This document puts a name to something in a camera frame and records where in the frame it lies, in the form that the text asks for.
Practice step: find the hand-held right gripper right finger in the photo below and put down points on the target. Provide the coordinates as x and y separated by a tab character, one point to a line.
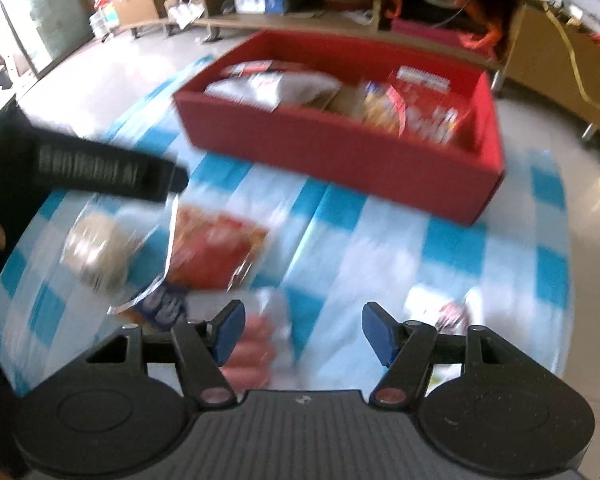
377	330

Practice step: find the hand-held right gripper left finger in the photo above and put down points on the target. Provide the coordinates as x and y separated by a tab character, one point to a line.
230	327

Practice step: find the pink sausage packet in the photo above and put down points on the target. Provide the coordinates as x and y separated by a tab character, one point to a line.
252	350

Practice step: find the round bun packet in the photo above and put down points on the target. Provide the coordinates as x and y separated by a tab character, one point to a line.
97	250

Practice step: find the red cardboard box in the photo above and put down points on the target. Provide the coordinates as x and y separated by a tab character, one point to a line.
330	155

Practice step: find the silver snack bag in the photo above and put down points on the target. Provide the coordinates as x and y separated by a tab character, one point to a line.
280	82

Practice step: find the waffle packet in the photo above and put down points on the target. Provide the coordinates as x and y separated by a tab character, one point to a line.
375	105

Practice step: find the red snack bag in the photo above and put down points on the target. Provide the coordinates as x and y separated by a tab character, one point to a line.
430	105

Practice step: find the white and red snack packet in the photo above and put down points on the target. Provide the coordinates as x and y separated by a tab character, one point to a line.
440	310

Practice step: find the blue checkered tablecloth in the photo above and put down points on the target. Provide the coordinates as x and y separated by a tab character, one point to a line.
380	260

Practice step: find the blue snack packet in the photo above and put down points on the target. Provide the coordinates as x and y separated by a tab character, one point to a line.
160	305

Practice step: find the blue and white box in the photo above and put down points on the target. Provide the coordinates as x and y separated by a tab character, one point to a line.
260	1

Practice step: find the orange plastic bag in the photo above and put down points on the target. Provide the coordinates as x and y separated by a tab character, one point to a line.
485	30

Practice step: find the wooden television stand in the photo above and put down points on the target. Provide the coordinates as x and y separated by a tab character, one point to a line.
545	50

